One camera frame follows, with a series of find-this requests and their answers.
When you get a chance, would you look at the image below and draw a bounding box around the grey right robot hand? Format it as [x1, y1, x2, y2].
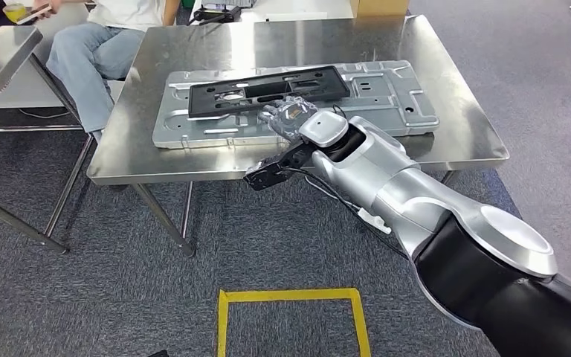
[257, 96, 319, 144]

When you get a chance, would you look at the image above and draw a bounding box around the person's right hand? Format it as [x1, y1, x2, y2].
[34, 0, 63, 19]

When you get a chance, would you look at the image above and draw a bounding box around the smartphone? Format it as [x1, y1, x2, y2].
[16, 4, 53, 26]

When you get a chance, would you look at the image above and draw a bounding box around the black plastic panel part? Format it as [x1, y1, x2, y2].
[187, 65, 352, 120]

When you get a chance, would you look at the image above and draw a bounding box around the stainless steel workbench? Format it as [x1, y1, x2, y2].
[86, 14, 511, 257]

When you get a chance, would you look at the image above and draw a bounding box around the yellow tape roll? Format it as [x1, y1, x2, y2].
[2, 2, 28, 24]

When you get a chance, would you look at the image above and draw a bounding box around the person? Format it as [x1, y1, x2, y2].
[33, 0, 181, 144]

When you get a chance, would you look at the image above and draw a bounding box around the stamped grey metal panel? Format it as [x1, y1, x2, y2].
[151, 59, 441, 150]

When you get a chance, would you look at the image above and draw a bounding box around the white desk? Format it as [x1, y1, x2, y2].
[189, 0, 356, 24]

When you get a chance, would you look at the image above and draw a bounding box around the black controller with antennas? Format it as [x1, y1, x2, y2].
[186, 4, 242, 26]

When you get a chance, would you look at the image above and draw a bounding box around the grey laptop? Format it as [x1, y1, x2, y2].
[200, 0, 258, 9]

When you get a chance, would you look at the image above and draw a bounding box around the white power strip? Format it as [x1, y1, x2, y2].
[356, 206, 393, 236]

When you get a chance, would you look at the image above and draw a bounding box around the brown cardboard box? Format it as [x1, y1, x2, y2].
[349, 0, 411, 19]

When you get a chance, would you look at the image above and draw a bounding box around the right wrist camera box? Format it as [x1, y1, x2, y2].
[242, 140, 317, 192]

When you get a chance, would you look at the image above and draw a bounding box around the white power cable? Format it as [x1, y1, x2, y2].
[304, 176, 361, 211]

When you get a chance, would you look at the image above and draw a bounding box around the black camera cable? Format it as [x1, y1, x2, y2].
[279, 167, 410, 260]

